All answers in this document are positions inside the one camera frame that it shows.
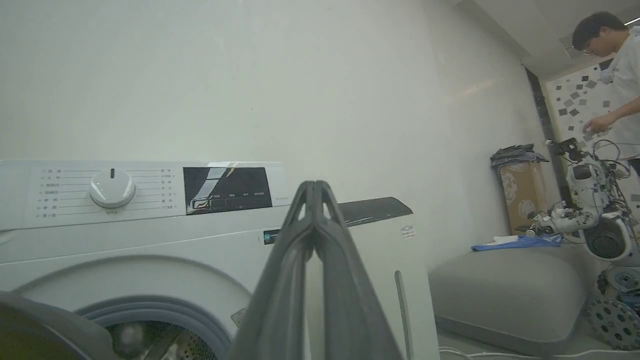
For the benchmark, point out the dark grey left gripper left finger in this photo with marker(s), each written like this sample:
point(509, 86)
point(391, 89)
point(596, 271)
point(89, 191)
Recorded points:
point(280, 280)

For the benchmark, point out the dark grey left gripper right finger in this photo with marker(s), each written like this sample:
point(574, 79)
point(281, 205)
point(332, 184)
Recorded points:
point(345, 290)

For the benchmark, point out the grey rubber door gasket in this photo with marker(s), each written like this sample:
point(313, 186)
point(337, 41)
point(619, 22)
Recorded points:
point(200, 320)

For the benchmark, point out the white washing machine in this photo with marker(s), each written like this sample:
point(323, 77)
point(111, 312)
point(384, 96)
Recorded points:
point(190, 240)

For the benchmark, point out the grey washing machine door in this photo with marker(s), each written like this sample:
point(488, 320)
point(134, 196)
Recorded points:
point(35, 325)

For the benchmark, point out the black display panel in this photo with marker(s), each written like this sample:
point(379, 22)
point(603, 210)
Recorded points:
point(235, 187)

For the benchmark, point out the grey cushion pad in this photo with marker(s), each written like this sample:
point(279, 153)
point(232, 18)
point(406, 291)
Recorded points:
point(505, 295)

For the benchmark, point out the blue cloth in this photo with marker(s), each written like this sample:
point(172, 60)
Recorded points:
point(520, 243)

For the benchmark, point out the white round dial knob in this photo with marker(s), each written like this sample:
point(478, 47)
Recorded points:
point(112, 189)

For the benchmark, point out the brown cardboard box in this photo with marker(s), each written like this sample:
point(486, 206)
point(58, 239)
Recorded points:
point(522, 195)

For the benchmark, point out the dark folded clothes pile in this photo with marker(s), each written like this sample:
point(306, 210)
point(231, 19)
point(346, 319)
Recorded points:
point(517, 152)

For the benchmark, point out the white grey robot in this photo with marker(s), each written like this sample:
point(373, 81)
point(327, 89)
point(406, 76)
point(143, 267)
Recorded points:
point(590, 200)

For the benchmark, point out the black perforated robot wheel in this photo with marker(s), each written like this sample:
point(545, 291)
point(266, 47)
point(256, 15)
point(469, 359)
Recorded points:
point(614, 324)

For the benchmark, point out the person in white shirt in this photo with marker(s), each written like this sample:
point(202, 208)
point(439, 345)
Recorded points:
point(627, 80)

